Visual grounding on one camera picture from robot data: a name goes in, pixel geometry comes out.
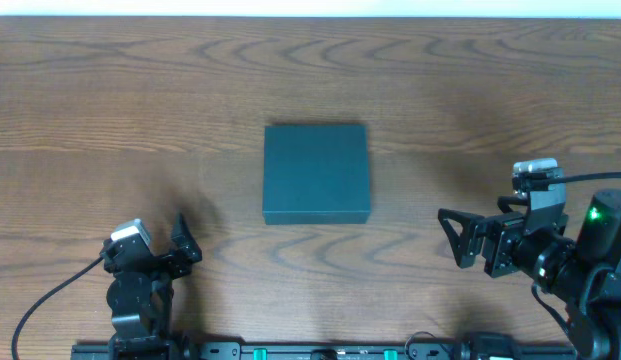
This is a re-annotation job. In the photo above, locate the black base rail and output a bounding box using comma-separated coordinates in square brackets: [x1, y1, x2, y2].
[70, 342, 577, 360]

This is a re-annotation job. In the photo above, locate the left black cable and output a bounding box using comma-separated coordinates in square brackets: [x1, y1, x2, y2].
[10, 256, 105, 360]

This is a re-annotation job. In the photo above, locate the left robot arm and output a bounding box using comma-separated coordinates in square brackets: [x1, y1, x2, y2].
[100, 214, 202, 359]

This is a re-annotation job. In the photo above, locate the right black cable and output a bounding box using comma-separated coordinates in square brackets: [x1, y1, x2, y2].
[532, 171, 621, 189]

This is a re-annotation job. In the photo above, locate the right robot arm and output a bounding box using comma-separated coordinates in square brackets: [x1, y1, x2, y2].
[438, 167, 621, 359]

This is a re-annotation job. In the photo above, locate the black cable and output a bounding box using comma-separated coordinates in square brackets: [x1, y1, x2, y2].
[10, 256, 105, 360]
[532, 171, 621, 189]

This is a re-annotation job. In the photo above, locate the dark green box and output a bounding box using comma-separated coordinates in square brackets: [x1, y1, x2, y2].
[262, 124, 371, 225]

